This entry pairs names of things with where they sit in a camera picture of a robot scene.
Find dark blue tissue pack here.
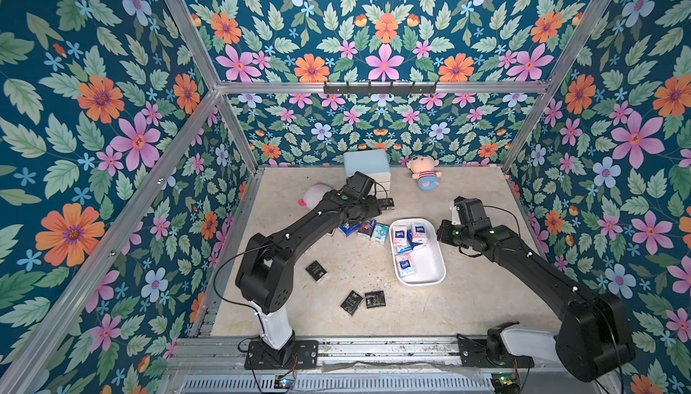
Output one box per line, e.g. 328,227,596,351
407,230,423,249

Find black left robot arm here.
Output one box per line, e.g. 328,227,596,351
235,172,381,355

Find white oval storage tray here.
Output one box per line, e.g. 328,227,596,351
389,219,446,288

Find black packet mid left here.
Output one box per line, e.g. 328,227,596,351
306,261,328,283

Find white pink plush toy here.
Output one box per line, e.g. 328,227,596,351
298,183,334,210

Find small blue-top drawer cabinet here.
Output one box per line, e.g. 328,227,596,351
344,149,392,192

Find pink tissue pack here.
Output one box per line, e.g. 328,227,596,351
390,226,408,250

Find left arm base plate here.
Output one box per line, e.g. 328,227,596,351
244,340,320,371

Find black packet front right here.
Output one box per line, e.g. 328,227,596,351
365,291,386,309

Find black packet front left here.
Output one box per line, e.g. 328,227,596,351
340,291,363,316

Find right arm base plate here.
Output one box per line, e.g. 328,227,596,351
456,334,534,369

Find teal tissue pack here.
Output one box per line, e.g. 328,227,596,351
371,223,390,245

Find white blue tissue pack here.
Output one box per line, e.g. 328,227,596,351
410,222,428,245

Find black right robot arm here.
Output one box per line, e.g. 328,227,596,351
437,196,636,382

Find black hook rail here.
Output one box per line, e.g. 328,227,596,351
322,82,437,96

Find black packet near cabinet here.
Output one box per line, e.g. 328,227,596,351
378,198,395,210

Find dark purple packet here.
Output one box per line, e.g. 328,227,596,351
357,219,377,240

